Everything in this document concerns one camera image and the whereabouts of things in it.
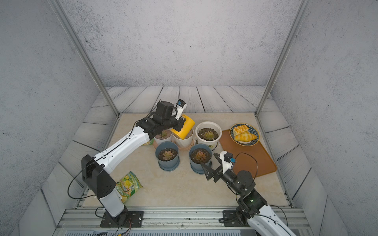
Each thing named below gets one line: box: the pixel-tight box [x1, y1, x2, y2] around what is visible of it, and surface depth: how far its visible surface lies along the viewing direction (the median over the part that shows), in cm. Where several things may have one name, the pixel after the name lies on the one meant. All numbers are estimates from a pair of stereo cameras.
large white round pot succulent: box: [195, 120, 223, 152], surface depth 97 cm
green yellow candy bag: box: [115, 171, 144, 204], surface depth 84 cm
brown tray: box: [219, 129, 278, 177], surface depth 101 cm
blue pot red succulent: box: [189, 143, 213, 175], surface depth 88 cm
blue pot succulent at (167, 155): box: [155, 141, 181, 172], surface depth 91 cm
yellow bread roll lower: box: [234, 131, 257, 143], surface depth 101 cm
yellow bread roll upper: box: [233, 124, 249, 137], surface depth 106 cm
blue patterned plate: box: [229, 122, 260, 147], surface depth 104 cm
